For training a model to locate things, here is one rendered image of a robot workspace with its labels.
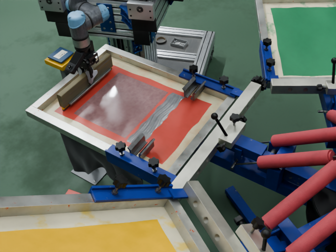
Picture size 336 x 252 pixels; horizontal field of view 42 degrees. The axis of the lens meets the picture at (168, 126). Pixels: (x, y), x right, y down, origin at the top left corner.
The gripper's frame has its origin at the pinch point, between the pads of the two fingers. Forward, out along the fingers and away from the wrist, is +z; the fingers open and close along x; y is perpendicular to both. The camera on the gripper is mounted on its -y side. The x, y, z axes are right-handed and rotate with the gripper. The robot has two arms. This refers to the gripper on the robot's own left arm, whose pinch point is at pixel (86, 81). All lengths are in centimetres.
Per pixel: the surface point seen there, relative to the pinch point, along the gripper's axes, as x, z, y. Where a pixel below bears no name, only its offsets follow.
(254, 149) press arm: -88, -4, -1
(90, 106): -8.8, 5.0, -8.6
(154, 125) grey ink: -41.9, 4.0, -4.1
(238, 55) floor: 1, 98, 175
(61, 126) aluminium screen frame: -8.9, 1.7, -27.5
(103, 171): 21, 100, 15
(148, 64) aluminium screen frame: -17.0, 0.9, 26.8
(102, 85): -3.9, 4.9, 5.8
